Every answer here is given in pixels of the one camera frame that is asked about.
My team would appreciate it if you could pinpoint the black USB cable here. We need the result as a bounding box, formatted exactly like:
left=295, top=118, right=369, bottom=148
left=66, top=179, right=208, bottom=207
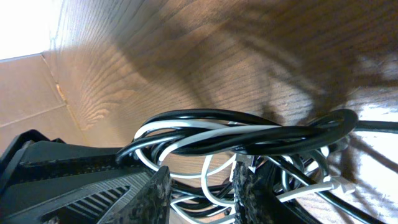
left=115, top=108, right=398, bottom=224

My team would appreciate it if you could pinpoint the cardboard box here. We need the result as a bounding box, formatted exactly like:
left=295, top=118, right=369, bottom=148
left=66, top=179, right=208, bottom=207
left=1, top=54, right=86, bottom=153

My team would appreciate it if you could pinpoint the white USB cable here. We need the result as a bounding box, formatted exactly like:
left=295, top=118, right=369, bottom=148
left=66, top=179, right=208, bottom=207
left=133, top=119, right=357, bottom=224

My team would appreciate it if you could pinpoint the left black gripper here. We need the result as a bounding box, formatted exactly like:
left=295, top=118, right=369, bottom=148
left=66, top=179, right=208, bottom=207
left=1, top=129, right=152, bottom=223

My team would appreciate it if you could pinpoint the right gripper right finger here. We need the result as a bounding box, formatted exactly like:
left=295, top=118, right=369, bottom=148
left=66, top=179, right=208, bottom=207
left=233, top=162, right=319, bottom=224

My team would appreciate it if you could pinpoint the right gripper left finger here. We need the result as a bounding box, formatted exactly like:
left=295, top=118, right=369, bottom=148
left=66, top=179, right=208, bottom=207
left=99, top=166, right=172, bottom=224

